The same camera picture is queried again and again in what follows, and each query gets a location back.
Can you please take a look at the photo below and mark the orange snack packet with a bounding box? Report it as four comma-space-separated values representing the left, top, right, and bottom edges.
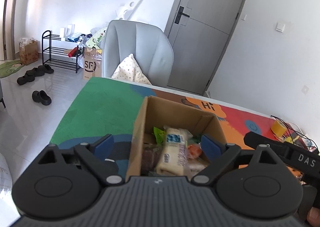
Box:
188, 144, 202, 159

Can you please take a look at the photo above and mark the clear white wafer packet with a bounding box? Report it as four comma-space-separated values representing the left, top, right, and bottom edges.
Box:
188, 158, 209, 178

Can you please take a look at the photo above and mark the white blue biscuit packet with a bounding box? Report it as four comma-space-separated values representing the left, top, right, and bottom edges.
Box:
155, 127, 193, 176

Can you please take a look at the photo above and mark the green snack packet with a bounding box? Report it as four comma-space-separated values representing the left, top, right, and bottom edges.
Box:
153, 127, 166, 146

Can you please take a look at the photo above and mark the person's right hand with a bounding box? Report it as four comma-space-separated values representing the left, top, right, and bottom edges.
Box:
307, 207, 320, 227

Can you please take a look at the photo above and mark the yellow toy figure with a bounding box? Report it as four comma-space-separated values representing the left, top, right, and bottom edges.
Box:
284, 135, 299, 144

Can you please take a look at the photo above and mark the yellow tape roll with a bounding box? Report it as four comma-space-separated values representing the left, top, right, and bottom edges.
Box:
271, 120, 287, 138

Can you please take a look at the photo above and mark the colourful cartoon table mat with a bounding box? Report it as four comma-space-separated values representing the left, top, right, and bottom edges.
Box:
51, 77, 274, 177

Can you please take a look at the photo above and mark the cardboard box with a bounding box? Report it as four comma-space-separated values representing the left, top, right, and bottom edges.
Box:
126, 96, 227, 180

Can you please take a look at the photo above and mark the black slipper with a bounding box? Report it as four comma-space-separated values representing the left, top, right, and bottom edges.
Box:
31, 90, 52, 105

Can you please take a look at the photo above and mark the cream dotted cushion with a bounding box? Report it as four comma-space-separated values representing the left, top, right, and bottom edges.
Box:
111, 53, 151, 85

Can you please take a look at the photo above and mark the brown paper shopping bag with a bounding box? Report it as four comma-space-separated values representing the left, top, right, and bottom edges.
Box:
83, 48, 103, 80

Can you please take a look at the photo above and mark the black shoe rack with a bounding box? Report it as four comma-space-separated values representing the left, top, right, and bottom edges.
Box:
41, 30, 82, 74

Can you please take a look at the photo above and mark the black shoe pair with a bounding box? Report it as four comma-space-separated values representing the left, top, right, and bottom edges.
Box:
17, 64, 54, 85

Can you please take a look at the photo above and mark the grey armchair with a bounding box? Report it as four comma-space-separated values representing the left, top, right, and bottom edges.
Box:
101, 20, 174, 88

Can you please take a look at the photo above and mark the green round floor mat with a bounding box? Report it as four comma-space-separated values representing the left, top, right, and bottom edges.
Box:
0, 60, 24, 78

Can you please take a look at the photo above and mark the grey door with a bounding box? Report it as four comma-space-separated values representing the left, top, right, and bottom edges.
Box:
165, 0, 245, 95

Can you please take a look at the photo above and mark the white wall switch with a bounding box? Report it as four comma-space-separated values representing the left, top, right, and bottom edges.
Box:
276, 22, 285, 33

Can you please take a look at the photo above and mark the black door handle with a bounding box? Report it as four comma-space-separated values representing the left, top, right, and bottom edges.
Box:
174, 6, 190, 24

